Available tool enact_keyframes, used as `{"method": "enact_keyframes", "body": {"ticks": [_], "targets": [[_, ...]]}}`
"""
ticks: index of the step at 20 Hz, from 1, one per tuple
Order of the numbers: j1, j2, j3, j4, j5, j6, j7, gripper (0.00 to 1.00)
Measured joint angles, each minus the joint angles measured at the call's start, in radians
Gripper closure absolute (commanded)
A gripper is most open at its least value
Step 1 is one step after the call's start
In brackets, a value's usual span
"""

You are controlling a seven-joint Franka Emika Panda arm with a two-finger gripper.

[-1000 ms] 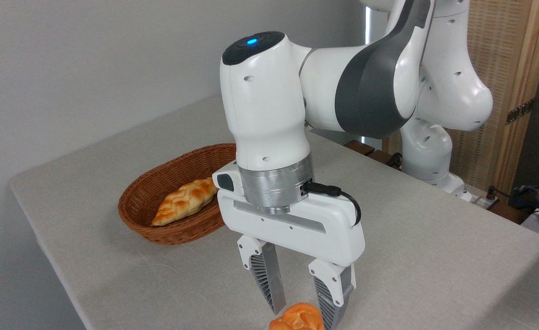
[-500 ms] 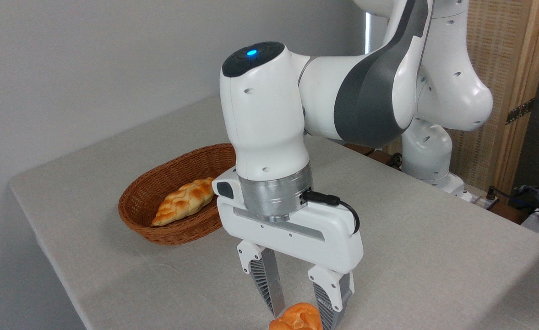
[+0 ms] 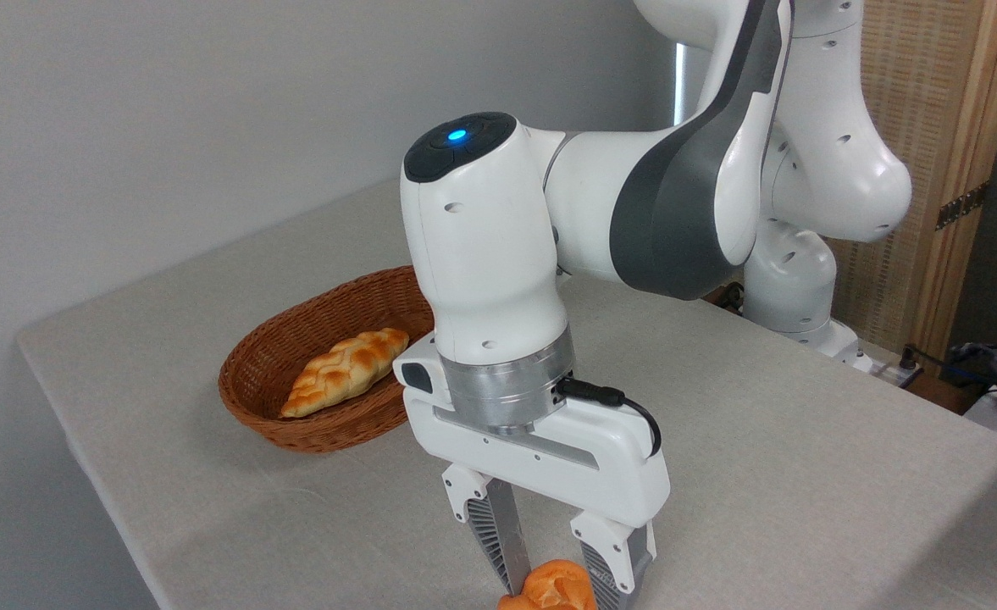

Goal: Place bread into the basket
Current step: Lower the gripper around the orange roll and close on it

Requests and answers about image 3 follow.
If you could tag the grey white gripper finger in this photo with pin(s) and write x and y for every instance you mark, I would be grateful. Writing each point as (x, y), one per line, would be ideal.
(502, 525)
(621, 568)

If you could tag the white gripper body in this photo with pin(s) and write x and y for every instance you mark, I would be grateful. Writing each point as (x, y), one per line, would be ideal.
(566, 462)

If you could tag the round knotted bread roll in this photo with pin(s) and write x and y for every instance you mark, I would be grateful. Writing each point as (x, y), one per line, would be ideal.
(553, 589)

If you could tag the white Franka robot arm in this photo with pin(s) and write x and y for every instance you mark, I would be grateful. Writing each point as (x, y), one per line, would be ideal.
(490, 254)

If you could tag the brown wicker basket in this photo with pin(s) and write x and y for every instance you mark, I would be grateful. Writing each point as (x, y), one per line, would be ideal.
(320, 428)

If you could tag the long braided bread loaf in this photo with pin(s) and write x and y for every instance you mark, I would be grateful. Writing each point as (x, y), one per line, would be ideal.
(341, 373)

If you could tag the grey tablecloth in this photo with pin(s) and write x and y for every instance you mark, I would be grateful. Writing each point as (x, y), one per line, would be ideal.
(803, 466)

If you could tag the dark metal hinge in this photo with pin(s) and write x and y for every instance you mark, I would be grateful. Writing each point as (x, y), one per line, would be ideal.
(962, 206)

